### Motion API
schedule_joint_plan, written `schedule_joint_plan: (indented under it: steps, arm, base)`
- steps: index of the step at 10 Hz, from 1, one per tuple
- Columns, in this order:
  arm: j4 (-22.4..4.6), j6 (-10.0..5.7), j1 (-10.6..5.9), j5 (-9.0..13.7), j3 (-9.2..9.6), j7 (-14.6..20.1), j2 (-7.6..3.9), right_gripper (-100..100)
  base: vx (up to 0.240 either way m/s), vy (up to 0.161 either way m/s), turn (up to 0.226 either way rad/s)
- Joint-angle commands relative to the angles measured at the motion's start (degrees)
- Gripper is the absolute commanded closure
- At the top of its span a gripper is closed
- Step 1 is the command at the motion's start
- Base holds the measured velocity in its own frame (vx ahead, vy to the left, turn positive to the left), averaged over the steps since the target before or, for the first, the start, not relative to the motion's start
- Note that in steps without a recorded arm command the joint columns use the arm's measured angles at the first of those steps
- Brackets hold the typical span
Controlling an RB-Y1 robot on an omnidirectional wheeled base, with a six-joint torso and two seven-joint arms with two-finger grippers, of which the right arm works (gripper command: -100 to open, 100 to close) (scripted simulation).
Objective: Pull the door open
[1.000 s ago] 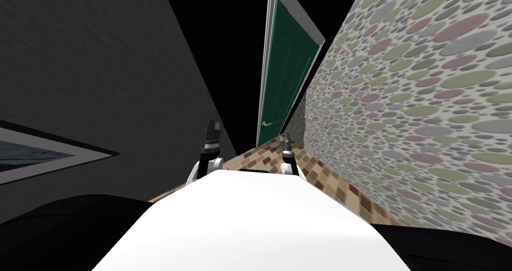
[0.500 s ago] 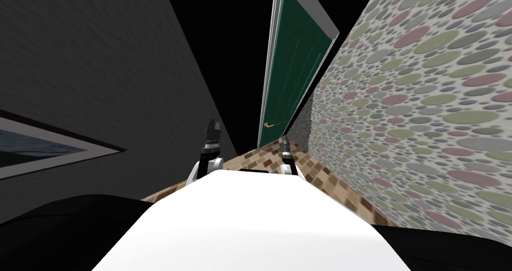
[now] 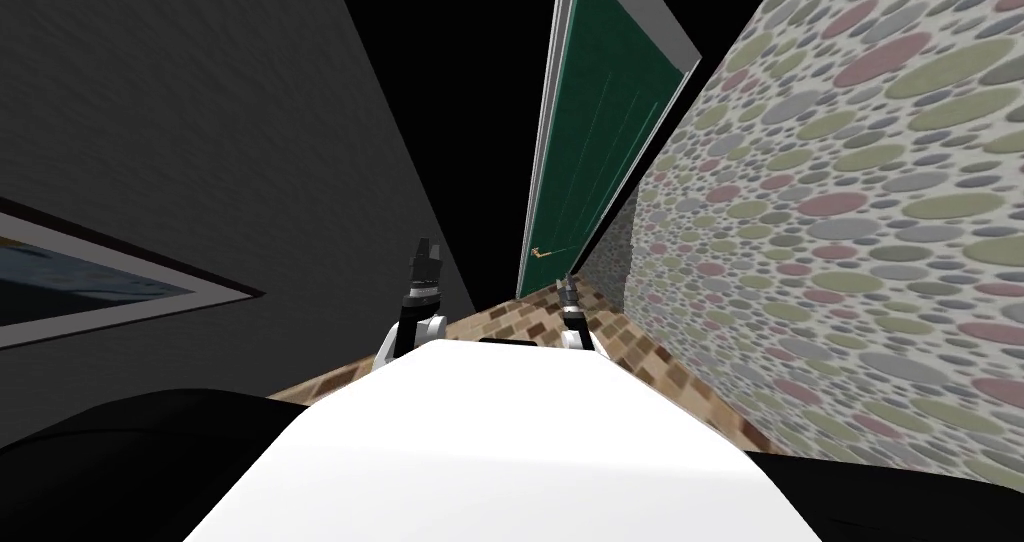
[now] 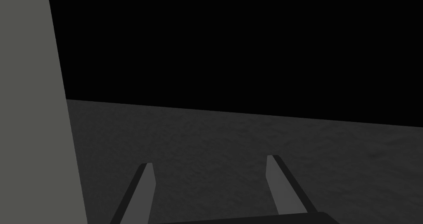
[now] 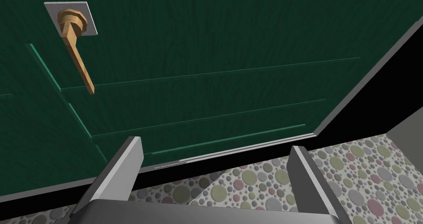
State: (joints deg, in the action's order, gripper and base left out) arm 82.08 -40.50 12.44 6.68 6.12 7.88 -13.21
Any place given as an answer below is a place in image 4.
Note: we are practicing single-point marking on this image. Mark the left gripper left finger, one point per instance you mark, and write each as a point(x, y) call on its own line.
point(138, 197)

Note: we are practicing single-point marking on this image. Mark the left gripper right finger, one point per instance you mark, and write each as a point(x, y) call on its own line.
point(286, 191)

